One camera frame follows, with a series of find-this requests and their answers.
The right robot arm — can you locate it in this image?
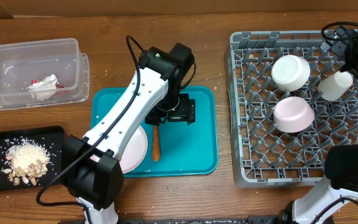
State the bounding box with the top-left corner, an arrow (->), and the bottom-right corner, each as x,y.
271,27 -> 358,223

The white napkin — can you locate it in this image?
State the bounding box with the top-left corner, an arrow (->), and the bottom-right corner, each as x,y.
26,74 -> 58,101

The large white plate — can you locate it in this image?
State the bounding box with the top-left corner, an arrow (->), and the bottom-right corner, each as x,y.
119,126 -> 148,174

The food scraps pile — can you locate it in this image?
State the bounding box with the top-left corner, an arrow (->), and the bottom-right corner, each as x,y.
1,138 -> 51,186

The white cup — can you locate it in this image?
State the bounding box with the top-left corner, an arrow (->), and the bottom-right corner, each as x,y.
318,71 -> 353,101

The red snack wrapper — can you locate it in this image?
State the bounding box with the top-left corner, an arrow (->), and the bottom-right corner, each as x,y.
30,80 -> 64,89

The orange carrot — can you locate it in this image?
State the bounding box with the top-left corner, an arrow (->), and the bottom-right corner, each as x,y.
152,126 -> 161,162

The clear plastic bin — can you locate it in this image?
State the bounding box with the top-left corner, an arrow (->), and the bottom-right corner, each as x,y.
0,38 -> 90,111

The black waste tray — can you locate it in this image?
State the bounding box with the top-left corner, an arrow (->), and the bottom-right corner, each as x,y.
0,126 -> 65,191

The grey dishwasher rack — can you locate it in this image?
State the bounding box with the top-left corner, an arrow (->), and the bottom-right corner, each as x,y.
224,30 -> 358,188

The teal plastic tray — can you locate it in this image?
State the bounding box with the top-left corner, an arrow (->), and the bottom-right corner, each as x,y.
89,85 -> 219,179

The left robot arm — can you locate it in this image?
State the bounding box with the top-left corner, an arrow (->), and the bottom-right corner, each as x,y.
51,43 -> 196,223

